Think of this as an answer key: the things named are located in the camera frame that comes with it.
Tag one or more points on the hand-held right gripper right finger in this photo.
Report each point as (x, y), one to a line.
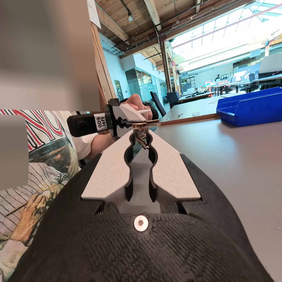
(174, 174)

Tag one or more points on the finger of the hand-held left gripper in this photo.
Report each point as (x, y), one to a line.
(130, 113)

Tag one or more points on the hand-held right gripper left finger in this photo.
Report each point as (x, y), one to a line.
(108, 174)

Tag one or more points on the small wooden lattice assembly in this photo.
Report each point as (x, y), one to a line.
(143, 132)

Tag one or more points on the grey desk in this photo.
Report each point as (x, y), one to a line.
(220, 165)

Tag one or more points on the person's left hand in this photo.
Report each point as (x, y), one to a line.
(135, 100)

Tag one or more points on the black high-back chair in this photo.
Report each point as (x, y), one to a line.
(157, 102)
(173, 98)

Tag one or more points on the printed white t-shirt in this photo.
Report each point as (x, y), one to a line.
(55, 167)

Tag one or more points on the white table with wooden edge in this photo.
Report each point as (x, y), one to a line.
(198, 108)

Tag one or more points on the dark wooden work table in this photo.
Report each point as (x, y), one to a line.
(198, 95)

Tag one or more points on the bare light bulb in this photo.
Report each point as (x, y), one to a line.
(130, 18)

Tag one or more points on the blue plastic bin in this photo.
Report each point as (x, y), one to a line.
(253, 110)

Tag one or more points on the white paper notice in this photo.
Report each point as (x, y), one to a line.
(93, 13)

